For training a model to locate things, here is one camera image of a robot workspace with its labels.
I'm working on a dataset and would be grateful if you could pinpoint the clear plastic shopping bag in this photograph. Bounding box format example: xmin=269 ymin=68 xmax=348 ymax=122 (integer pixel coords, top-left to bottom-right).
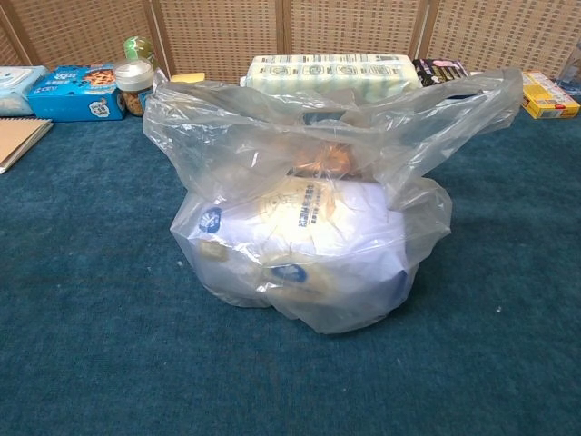
xmin=143 ymin=67 xmax=526 ymax=336

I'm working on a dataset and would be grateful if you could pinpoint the white bagged package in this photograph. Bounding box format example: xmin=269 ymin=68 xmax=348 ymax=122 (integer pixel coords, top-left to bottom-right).
xmin=188 ymin=177 xmax=409 ymax=319

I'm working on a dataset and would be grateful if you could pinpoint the orange snack packet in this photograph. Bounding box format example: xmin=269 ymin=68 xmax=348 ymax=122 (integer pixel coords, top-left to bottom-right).
xmin=290 ymin=140 xmax=364 ymax=176

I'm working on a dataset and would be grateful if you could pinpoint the white long snack package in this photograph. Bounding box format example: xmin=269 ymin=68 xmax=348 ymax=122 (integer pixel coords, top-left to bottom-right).
xmin=244 ymin=54 xmax=419 ymax=100

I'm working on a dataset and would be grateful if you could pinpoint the wicker folding screen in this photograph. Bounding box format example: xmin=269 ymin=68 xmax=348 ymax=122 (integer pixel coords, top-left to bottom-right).
xmin=0 ymin=0 xmax=581 ymax=86

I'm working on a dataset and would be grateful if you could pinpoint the teal table cloth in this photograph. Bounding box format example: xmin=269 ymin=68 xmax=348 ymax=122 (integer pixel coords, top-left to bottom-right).
xmin=0 ymin=72 xmax=581 ymax=436

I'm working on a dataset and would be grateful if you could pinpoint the black snack packet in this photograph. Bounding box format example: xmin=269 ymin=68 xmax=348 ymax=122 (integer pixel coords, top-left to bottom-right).
xmin=411 ymin=57 xmax=469 ymax=88

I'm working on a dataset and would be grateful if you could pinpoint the white lidded snack jar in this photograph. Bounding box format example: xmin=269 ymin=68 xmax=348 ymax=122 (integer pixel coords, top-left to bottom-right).
xmin=113 ymin=58 xmax=156 ymax=118

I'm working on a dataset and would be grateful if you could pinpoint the green bottle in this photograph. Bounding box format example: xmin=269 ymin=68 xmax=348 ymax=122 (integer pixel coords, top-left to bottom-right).
xmin=123 ymin=35 xmax=160 ymax=74

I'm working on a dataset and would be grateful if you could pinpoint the blue cookie box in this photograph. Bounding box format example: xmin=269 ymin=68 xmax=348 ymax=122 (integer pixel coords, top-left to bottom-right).
xmin=26 ymin=63 xmax=127 ymax=123

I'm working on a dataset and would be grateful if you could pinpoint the brown spiral notebook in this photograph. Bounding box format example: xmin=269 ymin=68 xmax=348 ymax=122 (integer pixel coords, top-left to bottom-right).
xmin=0 ymin=117 xmax=54 ymax=175

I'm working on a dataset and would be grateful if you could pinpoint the yellow box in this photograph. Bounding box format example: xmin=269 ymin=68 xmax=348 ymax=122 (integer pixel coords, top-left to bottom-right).
xmin=520 ymin=70 xmax=581 ymax=120

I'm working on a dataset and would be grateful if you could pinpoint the light blue wet wipes pack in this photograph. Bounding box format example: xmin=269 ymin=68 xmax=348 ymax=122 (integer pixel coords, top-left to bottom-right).
xmin=0 ymin=65 xmax=49 ymax=117

